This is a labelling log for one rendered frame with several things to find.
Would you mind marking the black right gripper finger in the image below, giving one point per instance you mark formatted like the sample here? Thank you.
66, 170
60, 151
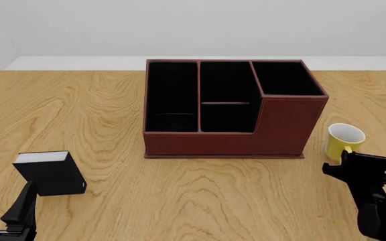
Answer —
346, 157
334, 169

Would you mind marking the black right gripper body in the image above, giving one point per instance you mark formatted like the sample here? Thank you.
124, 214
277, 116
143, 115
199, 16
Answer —
375, 162

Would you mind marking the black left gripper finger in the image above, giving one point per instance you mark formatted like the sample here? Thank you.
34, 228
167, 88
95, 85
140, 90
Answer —
22, 206

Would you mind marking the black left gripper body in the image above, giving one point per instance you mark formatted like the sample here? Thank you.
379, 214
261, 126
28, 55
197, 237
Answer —
8, 235

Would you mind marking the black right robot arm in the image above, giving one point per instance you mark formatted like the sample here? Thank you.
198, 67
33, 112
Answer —
377, 208

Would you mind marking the yellow and white mug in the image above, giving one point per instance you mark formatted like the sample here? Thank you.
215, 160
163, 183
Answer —
334, 148

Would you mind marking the red-brown desk caddy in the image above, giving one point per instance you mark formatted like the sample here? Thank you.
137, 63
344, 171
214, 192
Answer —
287, 125

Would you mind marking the black book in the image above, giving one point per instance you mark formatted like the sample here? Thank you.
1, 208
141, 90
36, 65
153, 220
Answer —
54, 175

